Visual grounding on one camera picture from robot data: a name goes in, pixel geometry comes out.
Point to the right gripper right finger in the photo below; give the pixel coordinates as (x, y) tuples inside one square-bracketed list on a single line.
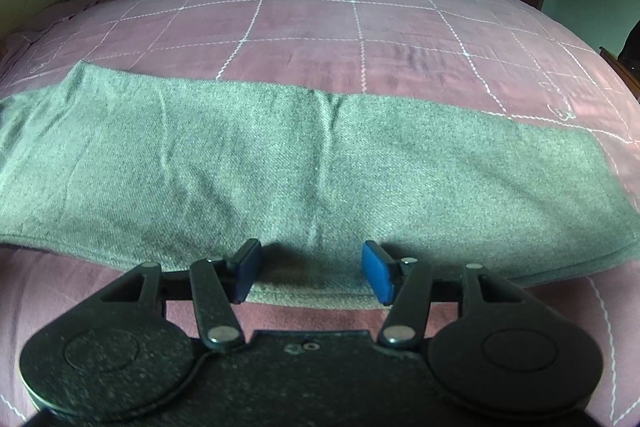
[(483, 338)]

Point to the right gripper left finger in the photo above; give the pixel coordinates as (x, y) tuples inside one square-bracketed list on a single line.
[(133, 344)]

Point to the grey-green knit pants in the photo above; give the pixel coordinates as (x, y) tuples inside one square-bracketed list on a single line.
[(118, 169)]

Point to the pink checked bed sheet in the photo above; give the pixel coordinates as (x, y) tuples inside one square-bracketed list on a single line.
[(497, 57)]

